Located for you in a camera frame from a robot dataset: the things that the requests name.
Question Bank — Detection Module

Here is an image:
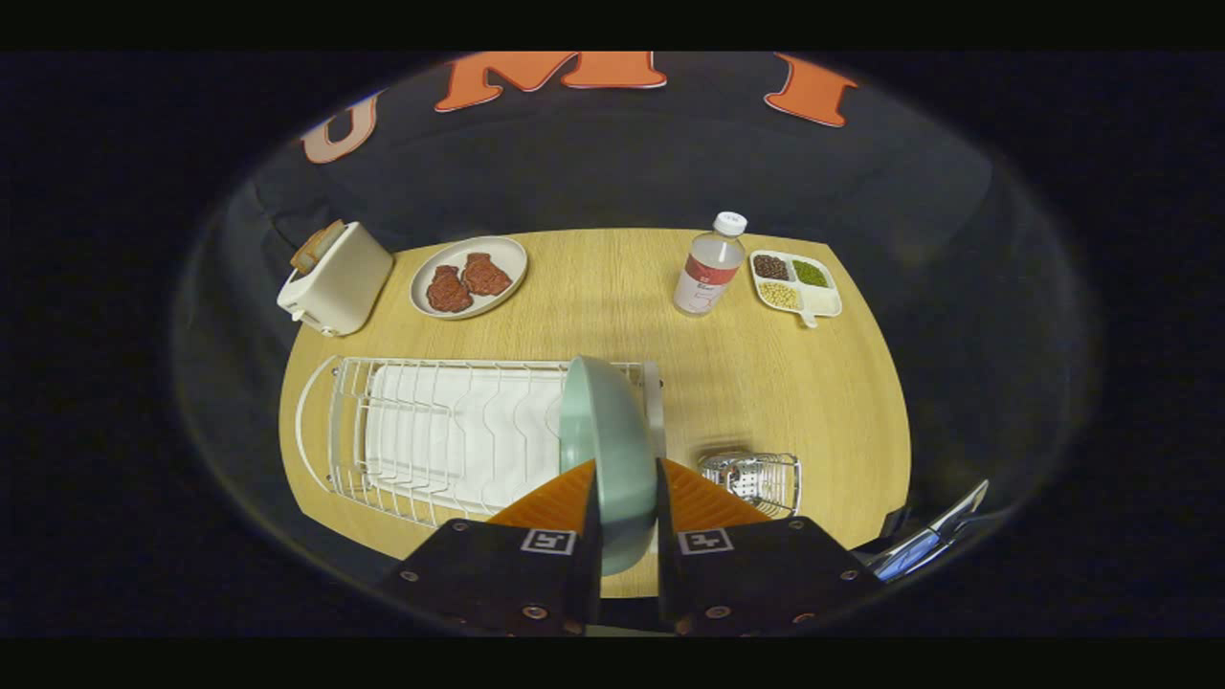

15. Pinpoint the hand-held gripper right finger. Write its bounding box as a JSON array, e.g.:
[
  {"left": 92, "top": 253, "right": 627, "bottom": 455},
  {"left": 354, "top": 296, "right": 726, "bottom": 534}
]
[{"left": 655, "top": 457, "right": 886, "bottom": 637}]

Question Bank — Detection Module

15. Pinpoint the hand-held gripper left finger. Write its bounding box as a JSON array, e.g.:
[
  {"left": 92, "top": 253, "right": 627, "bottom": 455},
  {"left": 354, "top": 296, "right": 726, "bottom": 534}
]
[{"left": 378, "top": 457, "right": 604, "bottom": 637}]

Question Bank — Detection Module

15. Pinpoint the metal wire basket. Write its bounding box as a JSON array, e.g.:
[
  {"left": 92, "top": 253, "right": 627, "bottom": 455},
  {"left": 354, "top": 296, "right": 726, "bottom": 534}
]
[{"left": 697, "top": 450, "right": 803, "bottom": 520}]

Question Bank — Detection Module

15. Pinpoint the pale green plate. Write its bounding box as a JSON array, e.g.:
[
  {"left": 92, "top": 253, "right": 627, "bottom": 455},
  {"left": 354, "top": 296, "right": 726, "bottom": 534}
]
[{"left": 558, "top": 355, "right": 659, "bottom": 577}]

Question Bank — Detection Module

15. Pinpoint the white wire dish rack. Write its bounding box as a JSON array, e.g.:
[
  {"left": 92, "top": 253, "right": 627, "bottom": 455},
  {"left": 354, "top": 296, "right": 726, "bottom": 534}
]
[{"left": 295, "top": 355, "right": 666, "bottom": 530}]

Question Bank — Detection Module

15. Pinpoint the white oval plate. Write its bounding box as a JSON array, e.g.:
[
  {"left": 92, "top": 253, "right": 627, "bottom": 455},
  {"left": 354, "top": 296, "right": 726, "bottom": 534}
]
[{"left": 410, "top": 235, "right": 529, "bottom": 321}]

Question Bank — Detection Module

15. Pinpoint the white drip tray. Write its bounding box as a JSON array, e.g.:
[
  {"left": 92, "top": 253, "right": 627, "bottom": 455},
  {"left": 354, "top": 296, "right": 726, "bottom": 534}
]
[{"left": 364, "top": 364, "right": 568, "bottom": 518}]

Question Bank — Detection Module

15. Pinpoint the dark flat device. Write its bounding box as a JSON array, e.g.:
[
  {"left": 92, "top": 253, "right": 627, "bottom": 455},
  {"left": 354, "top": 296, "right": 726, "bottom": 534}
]
[{"left": 857, "top": 478, "right": 991, "bottom": 583}]

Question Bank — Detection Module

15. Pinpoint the brown meat patty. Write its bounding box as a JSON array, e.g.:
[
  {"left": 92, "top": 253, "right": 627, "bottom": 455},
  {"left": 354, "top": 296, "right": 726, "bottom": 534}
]
[
  {"left": 461, "top": 252, "right": 513, "bottom": 297},
  {"left": 426, "top": 265, "right": 474, "bottom": 314}
]

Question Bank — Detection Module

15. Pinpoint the white divided bean tray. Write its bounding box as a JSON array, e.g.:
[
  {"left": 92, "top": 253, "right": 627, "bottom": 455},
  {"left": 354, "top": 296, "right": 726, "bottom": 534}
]
[{"left": 748, "top": 249, "right": 843, "bottom": 329}]

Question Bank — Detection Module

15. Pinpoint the clear plastic bottle red label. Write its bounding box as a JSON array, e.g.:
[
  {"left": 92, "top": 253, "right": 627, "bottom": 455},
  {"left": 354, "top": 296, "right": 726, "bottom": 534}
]
[{"left": 673, "top": 211, "right": 748, "bottom": 318}]

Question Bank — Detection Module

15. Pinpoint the white toaster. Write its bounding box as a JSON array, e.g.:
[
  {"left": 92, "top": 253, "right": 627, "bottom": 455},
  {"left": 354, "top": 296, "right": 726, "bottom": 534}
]
[{"left": 277, "top": 221, "right": 395, "bottom": 338}]

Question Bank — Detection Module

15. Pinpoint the toast slice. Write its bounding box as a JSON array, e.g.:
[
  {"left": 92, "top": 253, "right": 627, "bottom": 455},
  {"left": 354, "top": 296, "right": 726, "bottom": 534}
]
[{"left": 290, "top": 219, "right": 347, "bottom": 276}]

